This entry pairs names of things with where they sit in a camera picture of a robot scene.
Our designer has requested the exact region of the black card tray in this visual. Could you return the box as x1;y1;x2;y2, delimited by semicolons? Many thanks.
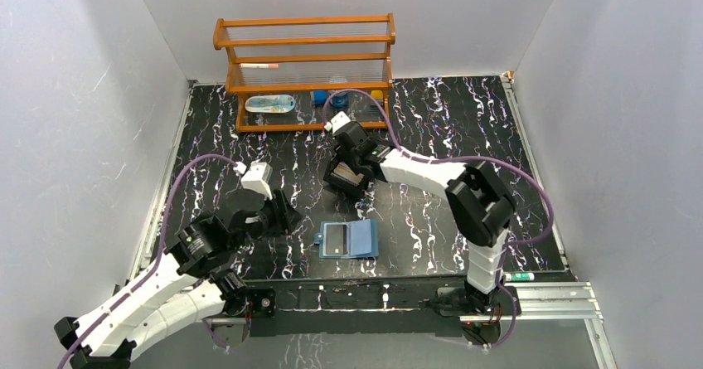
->
323;144;376;201

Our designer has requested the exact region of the blue card holder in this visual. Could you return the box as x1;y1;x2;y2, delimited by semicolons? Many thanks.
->
314;219;379;260

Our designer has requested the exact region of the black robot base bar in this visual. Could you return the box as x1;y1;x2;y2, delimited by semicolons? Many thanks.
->
241;275;503;339

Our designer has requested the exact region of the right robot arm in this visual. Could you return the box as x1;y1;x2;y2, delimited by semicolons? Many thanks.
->
324;120;516;314

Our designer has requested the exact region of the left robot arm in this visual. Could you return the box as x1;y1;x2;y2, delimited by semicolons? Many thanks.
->
54;189;302;368

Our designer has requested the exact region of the blue lidded jar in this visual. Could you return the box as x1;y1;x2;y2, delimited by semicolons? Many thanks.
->
328;76;349;109

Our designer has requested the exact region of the yellow and grey sponge block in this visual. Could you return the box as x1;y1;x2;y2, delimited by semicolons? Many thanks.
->
370;90;385;105

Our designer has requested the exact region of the small blue box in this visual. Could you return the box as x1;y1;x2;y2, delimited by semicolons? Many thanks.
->
310;90;329;106

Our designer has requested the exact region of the toothbrush blister pack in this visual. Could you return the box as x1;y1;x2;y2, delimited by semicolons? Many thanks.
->
245;95;296;114

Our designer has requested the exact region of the white and orange tube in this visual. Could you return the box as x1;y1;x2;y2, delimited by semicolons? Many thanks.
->
239;63;279;70

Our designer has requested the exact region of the green and white marker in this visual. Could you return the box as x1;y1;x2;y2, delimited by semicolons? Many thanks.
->
505;272;536;282

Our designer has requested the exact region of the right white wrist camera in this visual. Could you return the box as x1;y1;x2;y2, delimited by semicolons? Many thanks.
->
323;111;352;135

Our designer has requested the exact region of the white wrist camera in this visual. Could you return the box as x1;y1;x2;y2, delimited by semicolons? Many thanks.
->
240;162;273;199
323;111;352;135

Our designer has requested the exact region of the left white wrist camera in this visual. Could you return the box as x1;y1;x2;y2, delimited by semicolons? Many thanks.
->
240;162;273;199

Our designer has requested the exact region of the orange wooden wire shelf rack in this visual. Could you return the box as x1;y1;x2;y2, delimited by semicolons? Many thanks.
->
212;13;396;133

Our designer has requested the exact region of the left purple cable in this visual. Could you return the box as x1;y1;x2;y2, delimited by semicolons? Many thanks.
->
56;153;245;369

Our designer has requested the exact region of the purple cable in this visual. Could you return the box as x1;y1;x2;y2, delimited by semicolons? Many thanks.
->
56;153;245;369
322;89;555;351

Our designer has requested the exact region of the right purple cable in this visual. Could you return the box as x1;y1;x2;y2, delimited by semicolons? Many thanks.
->
322;89;555;351

